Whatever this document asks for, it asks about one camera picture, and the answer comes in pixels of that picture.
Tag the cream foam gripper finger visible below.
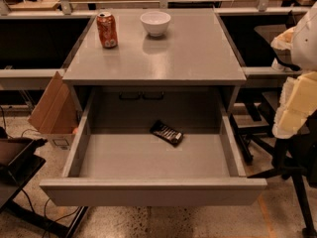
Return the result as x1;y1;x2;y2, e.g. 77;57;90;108
272;71;317;139

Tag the black rxbar chocolate wrapper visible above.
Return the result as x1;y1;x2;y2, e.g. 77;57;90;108
150;120;183;146

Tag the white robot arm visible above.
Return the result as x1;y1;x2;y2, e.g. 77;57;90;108
270;4;317;139

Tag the grey cabinet counter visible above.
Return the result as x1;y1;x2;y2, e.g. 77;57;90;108
63;9;246;112

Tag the open grey top drawer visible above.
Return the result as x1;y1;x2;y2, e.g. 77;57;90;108
40;87;266;206

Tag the black office chair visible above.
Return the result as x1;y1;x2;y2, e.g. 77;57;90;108
231;23;317;238

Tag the white bowl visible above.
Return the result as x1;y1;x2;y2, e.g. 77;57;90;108
140;11;171;37

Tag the orange soda can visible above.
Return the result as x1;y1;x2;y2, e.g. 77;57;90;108
96;12;118;49

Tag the cardboard box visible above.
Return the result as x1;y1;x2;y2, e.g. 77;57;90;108
28;72;78;151

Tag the black tray stand left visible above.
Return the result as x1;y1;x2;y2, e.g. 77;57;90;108
0;127;87;238

